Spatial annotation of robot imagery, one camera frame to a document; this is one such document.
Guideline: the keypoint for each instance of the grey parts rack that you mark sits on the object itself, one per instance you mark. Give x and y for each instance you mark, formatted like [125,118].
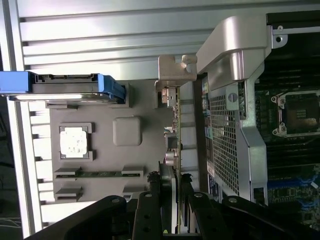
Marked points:
[150,150]

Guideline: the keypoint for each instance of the silver computer tower case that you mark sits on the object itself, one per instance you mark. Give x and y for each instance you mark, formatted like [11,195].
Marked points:
[250,155]

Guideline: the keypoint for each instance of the green RAM stick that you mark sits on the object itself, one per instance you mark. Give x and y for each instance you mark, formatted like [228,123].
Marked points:
[105,174]

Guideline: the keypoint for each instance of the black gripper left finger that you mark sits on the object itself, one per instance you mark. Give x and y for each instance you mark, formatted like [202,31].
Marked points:
[147,217]

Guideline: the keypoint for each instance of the silver CPU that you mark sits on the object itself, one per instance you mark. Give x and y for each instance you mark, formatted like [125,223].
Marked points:
[73,142]

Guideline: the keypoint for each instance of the CPU socket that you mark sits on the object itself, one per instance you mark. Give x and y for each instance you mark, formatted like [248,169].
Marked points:
[300,112]

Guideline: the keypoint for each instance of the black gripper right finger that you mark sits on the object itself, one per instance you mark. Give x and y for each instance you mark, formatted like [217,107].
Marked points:
[207,217]

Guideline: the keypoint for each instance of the hard disk in blue carrier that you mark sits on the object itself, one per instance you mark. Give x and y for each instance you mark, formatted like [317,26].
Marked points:
[62,87]

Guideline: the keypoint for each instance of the green motherboard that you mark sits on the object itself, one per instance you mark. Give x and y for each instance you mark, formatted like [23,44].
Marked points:
[287,175]

